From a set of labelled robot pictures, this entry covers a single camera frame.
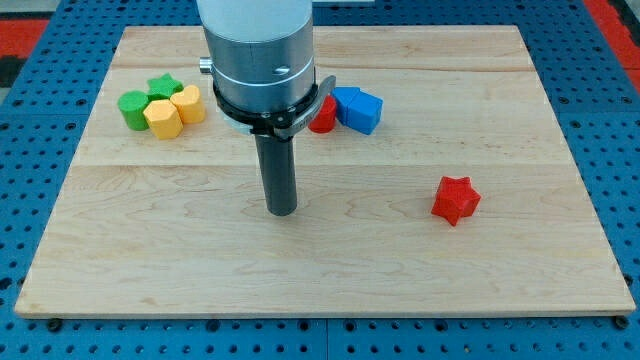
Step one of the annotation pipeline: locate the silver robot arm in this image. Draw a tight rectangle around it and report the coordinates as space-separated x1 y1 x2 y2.
196 0 317 135

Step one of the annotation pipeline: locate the red star block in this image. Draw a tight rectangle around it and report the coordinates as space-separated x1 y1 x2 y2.
431 176 482 226

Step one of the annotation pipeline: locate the green star block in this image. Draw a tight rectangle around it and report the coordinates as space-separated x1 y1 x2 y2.
147 73 184 101

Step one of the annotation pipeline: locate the black cylindrical pointer tool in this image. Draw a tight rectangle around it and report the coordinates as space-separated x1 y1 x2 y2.
255 135 297 216

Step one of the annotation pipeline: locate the red cylinder block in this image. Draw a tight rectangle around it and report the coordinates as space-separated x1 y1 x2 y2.
308 95 337 134

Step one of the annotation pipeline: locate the blue cube block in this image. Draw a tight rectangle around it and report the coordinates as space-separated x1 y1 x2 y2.
346 91 383 135

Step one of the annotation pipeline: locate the blue pentagon block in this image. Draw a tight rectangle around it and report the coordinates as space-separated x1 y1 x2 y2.
331 87 360 125

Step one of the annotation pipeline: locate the yellow heart block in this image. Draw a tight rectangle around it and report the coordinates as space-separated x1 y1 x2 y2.
169 85 206 124

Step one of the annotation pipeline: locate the yellow hexagon block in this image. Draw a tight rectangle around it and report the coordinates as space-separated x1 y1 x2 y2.
143 99 183 140

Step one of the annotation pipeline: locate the green cylinder block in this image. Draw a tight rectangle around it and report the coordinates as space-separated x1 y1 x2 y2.
117 90 149 131

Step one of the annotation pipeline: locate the black clamp ring with lever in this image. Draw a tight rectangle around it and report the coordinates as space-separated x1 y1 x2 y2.
212 74 337 142

